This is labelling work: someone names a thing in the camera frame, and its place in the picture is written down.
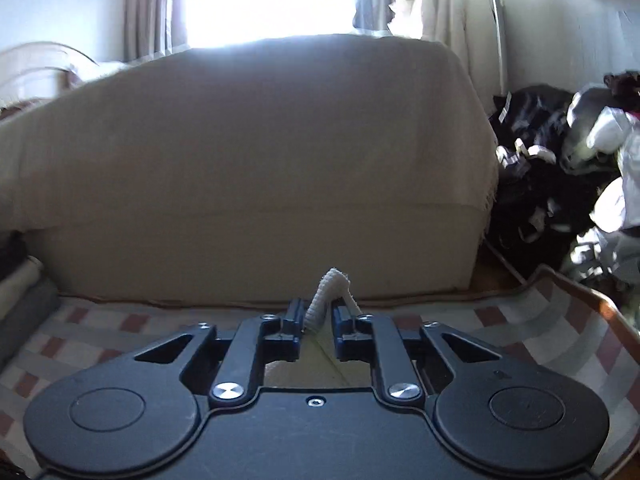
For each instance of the cream cardigan with green trim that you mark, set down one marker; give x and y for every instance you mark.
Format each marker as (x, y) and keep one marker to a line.
(322, 305)

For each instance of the pile of dark clothes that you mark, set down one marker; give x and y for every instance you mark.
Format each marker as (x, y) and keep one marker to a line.
(540, 160)

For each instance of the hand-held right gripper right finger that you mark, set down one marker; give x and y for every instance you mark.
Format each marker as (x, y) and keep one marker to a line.
(345, 332)

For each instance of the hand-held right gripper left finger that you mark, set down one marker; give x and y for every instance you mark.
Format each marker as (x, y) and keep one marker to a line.
(292, 330)

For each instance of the hanging cream cloth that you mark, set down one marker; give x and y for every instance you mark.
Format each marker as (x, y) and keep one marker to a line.
(450, 20)

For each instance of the white pole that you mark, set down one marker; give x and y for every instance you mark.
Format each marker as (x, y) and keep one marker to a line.
(498, 35)

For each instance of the cream curved furniture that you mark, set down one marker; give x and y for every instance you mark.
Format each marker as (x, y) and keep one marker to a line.
(30, 75)

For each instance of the checked rug with dog print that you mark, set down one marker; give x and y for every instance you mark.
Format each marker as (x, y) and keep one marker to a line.
(550, 320)

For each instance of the bright window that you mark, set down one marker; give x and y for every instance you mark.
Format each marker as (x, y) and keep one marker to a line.
(270, 0)

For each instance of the cream folded garment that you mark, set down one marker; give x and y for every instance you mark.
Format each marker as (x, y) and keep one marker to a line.
(20, 277)

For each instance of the beige sofa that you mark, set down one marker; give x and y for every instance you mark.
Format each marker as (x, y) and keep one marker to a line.
(250, 160)

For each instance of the grey folded garment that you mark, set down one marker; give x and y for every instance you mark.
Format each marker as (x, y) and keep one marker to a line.
(27, 315)

